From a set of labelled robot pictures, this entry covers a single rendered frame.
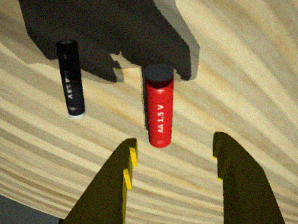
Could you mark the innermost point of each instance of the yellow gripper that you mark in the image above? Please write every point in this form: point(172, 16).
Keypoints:
point(247, 194)

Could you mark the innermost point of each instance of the red aa battery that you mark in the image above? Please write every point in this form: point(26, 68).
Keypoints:
point(159, 85)

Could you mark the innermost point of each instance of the black aa battery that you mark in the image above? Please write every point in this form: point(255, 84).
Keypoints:
point(68, 57)

